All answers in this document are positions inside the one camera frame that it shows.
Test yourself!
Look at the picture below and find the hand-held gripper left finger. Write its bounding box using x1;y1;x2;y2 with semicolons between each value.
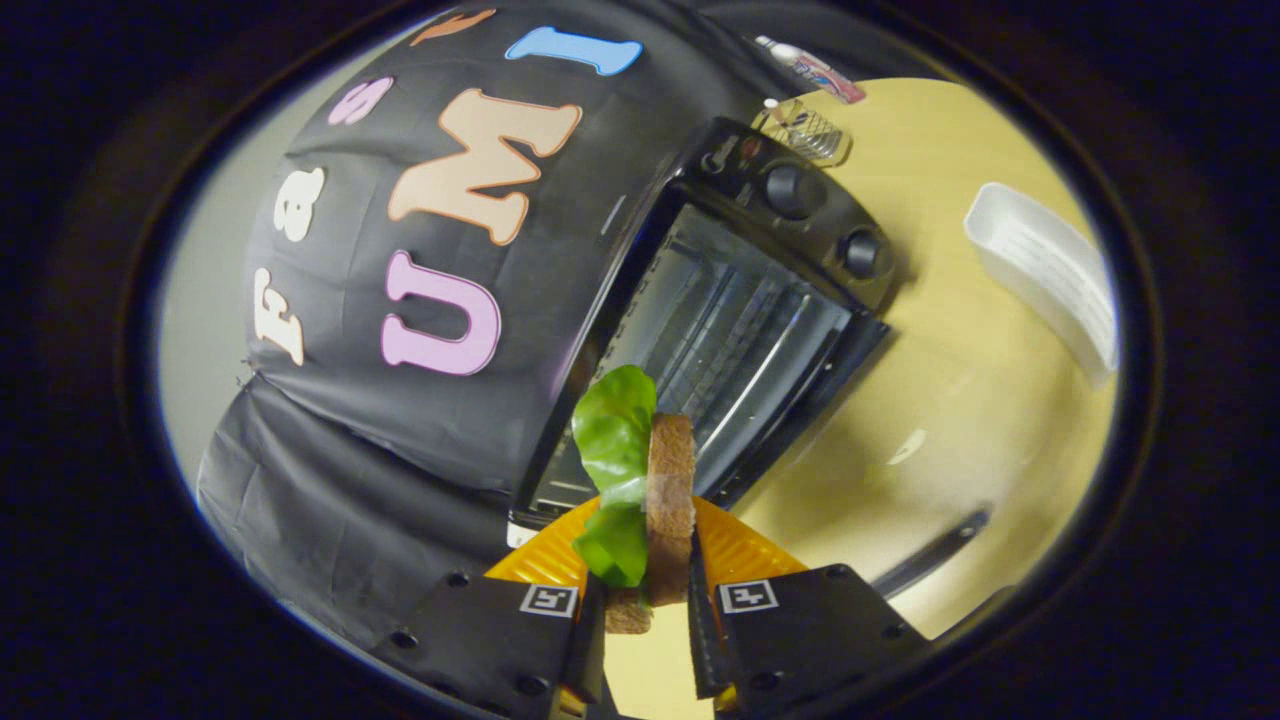
375;497;608;719

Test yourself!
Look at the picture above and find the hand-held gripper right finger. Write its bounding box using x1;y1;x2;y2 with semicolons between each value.
687;497;931;719

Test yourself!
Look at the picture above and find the lettuce sandwich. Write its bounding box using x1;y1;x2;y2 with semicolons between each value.
570;365;698;634

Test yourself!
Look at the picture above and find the black toaster oven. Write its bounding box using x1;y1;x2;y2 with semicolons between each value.
508;117;996;601

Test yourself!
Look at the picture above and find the black backdrop cloth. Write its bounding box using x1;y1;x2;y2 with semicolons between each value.
195;0;801;651

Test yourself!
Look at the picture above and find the white plastic tray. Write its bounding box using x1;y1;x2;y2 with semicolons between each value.
963;182;1119;386

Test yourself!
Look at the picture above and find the clear glass jar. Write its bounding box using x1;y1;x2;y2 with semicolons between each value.
750;97;851;166

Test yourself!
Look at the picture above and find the small white pink-label bottle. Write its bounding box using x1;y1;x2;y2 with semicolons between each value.
755;35;867;105

